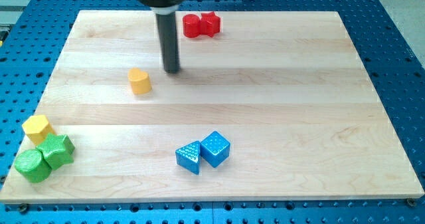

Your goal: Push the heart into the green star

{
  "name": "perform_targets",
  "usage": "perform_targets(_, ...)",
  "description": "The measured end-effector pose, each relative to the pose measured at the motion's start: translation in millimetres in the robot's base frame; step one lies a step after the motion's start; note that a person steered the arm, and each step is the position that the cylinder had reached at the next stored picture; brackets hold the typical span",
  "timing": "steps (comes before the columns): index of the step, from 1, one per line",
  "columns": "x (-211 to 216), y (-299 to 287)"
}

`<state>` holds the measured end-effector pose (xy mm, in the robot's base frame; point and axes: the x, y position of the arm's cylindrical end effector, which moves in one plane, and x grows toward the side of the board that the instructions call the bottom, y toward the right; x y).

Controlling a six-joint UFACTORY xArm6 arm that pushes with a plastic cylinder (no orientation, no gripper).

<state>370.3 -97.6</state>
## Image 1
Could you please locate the wooden board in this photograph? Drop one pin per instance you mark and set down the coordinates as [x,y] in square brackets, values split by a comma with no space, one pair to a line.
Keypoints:
[286,89]

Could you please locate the green cylinder block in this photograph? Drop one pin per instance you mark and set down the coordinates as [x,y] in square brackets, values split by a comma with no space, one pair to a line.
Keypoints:
[32,166]

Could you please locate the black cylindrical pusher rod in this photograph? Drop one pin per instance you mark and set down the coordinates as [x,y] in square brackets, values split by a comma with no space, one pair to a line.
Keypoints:
[167,31]

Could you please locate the yellow hexagon block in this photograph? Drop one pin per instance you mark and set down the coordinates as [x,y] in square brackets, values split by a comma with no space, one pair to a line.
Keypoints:
[37,128]

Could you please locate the yellow heart block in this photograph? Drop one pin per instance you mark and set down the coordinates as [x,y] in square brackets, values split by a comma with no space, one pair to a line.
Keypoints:
[139,81]

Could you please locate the red star block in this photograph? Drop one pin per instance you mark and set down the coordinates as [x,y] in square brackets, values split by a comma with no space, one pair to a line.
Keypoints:
[210,24]

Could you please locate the blue triangle block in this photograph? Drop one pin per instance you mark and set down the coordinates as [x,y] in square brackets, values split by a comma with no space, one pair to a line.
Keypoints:
[188,157]

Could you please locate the green star block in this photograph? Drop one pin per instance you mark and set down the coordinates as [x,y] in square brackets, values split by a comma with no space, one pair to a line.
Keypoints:
[57,150]

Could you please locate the red cylinder block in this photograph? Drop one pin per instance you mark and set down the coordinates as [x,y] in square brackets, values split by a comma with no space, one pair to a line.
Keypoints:
[191,25]

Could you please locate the blue cube block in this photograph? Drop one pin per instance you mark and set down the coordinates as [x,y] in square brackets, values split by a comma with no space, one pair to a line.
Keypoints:
[215,148]

